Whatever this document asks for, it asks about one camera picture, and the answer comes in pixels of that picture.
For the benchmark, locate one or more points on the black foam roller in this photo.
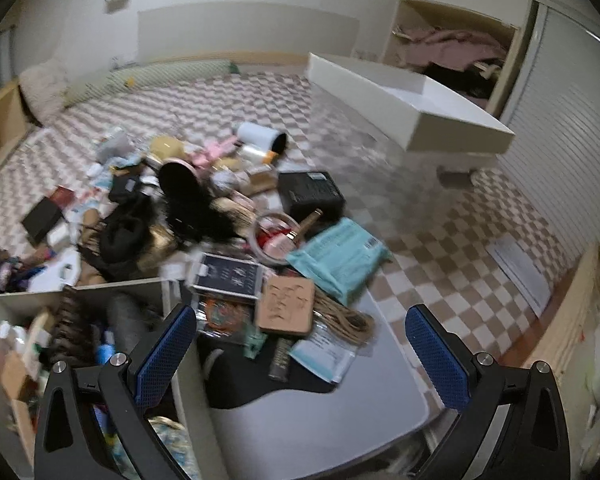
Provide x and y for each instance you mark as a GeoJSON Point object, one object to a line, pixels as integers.
{"type": "Point", "coordinates": [126, 321]}

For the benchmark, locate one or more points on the white floating drawer tray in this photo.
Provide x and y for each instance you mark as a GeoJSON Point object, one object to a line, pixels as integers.
{"type": "Point", "coordinates": [413, 110]}

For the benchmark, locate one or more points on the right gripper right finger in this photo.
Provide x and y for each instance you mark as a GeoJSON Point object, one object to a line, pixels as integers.
{"type": "Point", "coordinates": [533, 443]}

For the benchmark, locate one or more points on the black hair wig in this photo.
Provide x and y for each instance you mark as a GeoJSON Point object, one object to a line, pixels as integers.
{"type": "Point", "coordinates": [144, 227]}

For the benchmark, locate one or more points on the black flat gift box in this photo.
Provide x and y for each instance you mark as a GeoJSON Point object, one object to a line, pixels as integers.
{"type": "Point", "coordinates": [40, 220]}

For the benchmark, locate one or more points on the black square box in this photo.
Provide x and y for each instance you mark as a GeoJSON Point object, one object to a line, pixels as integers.
{"type": "Point", "coordinates": [303, 192]}

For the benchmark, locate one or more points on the white storage box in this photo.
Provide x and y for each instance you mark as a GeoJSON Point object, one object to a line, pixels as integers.
{"type": "Point", "coordinates": [41, 329]}

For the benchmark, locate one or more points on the white cylinder black cap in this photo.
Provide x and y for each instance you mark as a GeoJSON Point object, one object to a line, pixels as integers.
{"type": "Point", "coordinates": [266, 138]}

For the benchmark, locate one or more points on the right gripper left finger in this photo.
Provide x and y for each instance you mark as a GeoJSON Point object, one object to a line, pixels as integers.
{"type": "Point", "coordinates": [70, 443]}

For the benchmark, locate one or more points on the carved wooden plaque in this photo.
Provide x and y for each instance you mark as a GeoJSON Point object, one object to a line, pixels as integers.
{"type": "Point", "coordinates": [286, 306]}

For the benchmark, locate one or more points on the wooden shelf unit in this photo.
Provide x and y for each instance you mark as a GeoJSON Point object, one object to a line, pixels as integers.
{"type": "Point", "coordinates": [13, 125]}

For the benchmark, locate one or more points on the black white mouse pad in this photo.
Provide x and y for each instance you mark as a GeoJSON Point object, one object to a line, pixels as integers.
{"type": "Point", "coordinates": [304, 427]}

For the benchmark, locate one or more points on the round pink-rimmed tray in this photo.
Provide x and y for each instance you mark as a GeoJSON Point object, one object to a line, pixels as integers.
{"type": "Point", "coordinates": [269, 237]}

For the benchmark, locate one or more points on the green bolster pillow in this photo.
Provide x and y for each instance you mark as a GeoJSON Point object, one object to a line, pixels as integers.
{"type": "Point", "coordinates": [99, 84]}

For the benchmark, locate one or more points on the framed dark picture card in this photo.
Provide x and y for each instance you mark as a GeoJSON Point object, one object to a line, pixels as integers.
{"type": "Point", "coordinates": [224, 276]}

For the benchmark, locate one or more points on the teal plastic mailer bag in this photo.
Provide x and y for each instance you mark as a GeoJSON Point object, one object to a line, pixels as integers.
{"type": "Point", "coordinates": [340, 260]}

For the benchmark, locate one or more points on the white fluffy pillow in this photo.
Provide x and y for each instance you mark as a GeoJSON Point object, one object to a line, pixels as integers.
{"type": "Point", "coordinates": [44, 87]}

